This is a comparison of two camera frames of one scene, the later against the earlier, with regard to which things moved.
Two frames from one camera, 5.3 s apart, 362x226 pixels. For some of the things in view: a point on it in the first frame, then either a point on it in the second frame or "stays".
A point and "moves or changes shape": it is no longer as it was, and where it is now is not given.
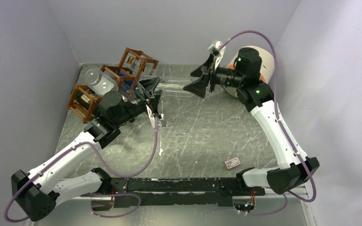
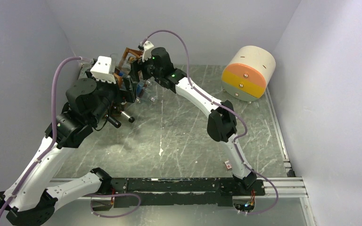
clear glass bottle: (172, 86) moves or changes shape
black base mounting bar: (140, 192) stays
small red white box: (232, 163) stays
